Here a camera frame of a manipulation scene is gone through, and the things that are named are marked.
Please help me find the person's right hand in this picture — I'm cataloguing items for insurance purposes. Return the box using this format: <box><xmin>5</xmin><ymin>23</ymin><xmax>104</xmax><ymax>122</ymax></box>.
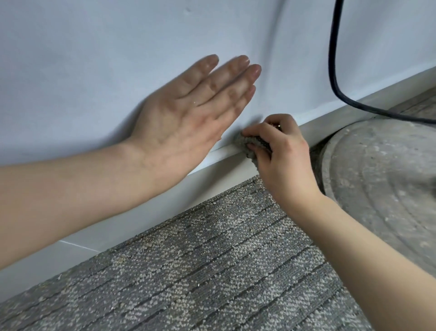
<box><xmin>241</xmin><ymin>113</ymin><xmax>325</xmax><ymax>209</ymax></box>

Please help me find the person's left hand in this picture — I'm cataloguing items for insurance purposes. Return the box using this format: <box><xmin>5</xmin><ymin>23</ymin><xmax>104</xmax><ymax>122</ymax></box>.
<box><xmin>123</xmin><ymin>54</ymin><xmax>262</xmax><ymax>196</ymax></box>

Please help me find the grey steel wool scouring pad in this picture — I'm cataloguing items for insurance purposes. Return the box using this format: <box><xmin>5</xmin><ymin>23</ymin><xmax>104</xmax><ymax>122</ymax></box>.
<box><xmin>235</xmin><ymin>125</ymin><xmax>273</xmax><ymax>170</ymax></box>

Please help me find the person's left forearm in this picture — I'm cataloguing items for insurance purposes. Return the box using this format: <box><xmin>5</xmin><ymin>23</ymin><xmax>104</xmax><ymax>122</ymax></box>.
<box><xmin>0</xmin><ymin>141</ymin><xmax>161</xmax><ymax>271</ymax></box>

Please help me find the person's right forearm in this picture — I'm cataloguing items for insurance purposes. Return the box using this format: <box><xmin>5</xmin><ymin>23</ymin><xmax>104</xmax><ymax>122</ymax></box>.
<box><xmin>292</xmin><ymin>194</ymin><xmax>436</xmax><ymax>331</ymax></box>

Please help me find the black cable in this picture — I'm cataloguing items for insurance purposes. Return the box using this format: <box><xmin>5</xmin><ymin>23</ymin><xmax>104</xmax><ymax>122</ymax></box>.
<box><xmin>328</xmin><ymin>0</ymin><xmax>436</xmax><ymax>124</ymax></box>

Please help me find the grey round dusty base plate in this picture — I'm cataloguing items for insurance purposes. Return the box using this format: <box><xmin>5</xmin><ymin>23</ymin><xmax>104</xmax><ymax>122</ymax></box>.
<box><xmin>320</xmin><ymin>117</ymin><xmax>436</xmax><ymax>278</ymax></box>

